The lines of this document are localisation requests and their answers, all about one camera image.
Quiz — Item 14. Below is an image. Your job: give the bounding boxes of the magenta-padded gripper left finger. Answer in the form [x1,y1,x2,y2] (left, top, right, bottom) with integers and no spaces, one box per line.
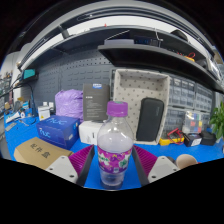
[45,144,96,188]

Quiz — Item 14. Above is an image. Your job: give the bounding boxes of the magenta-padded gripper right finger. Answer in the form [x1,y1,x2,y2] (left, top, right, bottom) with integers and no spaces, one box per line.
[132,144,181,187]

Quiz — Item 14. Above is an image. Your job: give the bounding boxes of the clear bottle with purple cap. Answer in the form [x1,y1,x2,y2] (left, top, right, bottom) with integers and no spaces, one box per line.
[96,100,135,190]

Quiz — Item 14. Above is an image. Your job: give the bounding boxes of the brown cardboard box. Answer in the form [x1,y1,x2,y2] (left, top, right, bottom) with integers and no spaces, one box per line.
[13,136,74,170]

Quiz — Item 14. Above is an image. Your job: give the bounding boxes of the yellow multimeter with red leads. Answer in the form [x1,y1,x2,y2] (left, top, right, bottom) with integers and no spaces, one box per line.
[159,128,185,147]

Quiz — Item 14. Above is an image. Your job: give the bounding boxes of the blue printed box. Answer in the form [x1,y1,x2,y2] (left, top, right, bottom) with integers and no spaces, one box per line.
[35,114,81,150]

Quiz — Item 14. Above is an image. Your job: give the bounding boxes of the small dark labelled box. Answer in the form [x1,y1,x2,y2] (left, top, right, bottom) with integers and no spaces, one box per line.
[183,132,203,148]

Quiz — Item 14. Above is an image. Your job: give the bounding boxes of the black zip case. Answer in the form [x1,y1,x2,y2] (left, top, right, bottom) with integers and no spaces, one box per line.
[135,97,165,142]

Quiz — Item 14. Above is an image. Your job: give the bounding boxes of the grey small-parts drawer cabinet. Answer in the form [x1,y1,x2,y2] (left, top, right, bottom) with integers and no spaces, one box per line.
[194,83,214,113]
[168,75,196,108]
[163,106,188,134]

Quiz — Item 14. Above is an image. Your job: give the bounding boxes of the clear organizer box coloured contents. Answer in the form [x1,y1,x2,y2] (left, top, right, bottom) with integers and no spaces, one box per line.
[182,110,205,135]

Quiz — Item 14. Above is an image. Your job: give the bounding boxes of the black bag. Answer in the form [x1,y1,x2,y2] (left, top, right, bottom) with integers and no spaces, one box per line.
[199,129,218,147]

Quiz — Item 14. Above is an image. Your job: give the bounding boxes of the small white box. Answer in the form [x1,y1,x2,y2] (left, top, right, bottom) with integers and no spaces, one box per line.
[37,105,52,122]

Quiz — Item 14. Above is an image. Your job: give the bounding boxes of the purple plastic bag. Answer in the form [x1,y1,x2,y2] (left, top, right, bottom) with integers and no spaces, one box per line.
[54,88,84,123]

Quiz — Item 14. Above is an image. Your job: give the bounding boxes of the dark grey carton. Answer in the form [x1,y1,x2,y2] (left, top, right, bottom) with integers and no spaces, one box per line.
[82,83,111,122]

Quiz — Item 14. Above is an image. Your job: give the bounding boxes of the green potted plant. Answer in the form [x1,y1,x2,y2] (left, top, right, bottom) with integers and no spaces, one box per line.
[209,101,224,140]

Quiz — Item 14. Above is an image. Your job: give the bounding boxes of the white dotted storage bin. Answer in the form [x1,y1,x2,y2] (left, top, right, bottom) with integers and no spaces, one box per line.
[113,68,171,146]

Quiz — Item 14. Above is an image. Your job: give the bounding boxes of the teal panel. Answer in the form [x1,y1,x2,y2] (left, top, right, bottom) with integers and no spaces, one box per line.
[22,68,36,80]

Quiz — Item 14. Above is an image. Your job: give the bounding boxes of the black wall shelf unit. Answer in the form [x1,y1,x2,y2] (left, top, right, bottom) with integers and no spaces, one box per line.
[18,24,224,94]

